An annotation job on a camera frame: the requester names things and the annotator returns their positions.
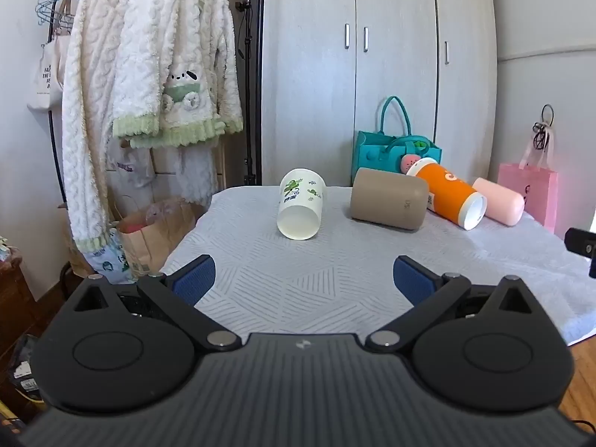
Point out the orange cup with white rim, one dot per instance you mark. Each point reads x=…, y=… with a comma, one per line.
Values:
x=449, y=191

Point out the brown paper bag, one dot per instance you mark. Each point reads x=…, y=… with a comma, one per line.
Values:
x=153, y=233

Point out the teal tote bag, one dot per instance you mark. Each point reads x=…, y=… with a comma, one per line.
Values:
x=372, y=158

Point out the white quilted blanket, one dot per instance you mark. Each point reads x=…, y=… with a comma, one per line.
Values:
x=302, y=279

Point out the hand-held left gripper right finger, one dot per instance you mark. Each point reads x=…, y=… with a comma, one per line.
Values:
x=412, y=280

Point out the pink cup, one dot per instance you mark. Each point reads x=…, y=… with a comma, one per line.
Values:
x=500, y=200

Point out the white fluffy long garment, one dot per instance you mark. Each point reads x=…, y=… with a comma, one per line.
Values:
x=88, y=125

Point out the white canvas tote bag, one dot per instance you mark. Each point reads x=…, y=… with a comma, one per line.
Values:
x=49, y=74

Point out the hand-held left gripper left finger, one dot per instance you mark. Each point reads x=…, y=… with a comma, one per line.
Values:
x=193, y=280

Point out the grey wardrobe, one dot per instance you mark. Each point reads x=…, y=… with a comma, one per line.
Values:
x=316, y=79

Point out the black clothes rack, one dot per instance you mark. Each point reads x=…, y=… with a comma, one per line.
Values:
x=54, y=125

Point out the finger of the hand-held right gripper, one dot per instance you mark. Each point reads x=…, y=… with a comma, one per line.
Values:
x=581, y=242

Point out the dark wooden cabinet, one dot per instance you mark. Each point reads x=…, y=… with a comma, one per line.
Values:
x=14, y=298

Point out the light grey hanging garment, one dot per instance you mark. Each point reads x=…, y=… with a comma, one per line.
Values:
x=186, y=172

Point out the pink gift bag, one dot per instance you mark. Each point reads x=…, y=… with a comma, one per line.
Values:
x=535, y=191

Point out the tan cup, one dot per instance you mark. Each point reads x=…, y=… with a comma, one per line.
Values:
x=386, y=198

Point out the white fluffy robe green trim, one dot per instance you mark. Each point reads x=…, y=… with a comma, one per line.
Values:
x=177, y=56

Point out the white cup with green print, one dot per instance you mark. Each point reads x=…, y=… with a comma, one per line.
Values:
x=300, y=207

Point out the pink plush charm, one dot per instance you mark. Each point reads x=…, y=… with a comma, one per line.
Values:
x=409, y=163

